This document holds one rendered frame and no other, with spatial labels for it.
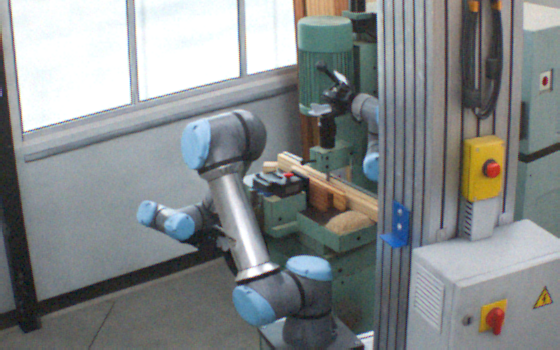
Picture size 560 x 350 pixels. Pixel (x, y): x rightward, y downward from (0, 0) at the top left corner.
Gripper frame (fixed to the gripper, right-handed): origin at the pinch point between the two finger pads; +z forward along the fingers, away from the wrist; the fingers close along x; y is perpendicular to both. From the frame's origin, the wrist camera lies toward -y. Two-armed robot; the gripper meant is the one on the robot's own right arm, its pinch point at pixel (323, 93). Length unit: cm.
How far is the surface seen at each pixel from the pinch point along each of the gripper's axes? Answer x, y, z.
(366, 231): 26.1, -32.9, -15.9
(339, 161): 10.5, -28.3, 8.8
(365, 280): 38, -52, -10
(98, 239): 87, -52, 144
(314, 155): 13.9, -21.5, 12.8
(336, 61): -11.7, 0.0, 4.1
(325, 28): -17.3, 10.2, 5.2
